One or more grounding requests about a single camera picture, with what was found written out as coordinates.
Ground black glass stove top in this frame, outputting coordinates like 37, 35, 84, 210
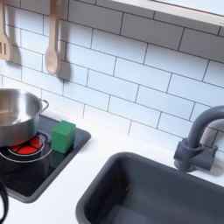
0, 114, 92, 204

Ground dark grey tap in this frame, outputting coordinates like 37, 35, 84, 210
172, 105, 224, 173

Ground steel cooking pot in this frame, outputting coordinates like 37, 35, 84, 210
0, 87, 50, 148

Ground dark grey sink basin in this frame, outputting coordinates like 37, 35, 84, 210
75, 151, 224, 224

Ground wooden slotted spatula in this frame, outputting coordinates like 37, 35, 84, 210
0, 0, 11, 62

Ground wooden spoon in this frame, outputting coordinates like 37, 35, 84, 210
44, 0, 63, 76

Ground thin black cable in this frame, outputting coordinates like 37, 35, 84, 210
0, 181, 10, 224

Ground green wooden block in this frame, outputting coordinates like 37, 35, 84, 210
51, 120, 77, 155

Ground white wall shelf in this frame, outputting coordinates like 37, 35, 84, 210
110, 0, 224, 28

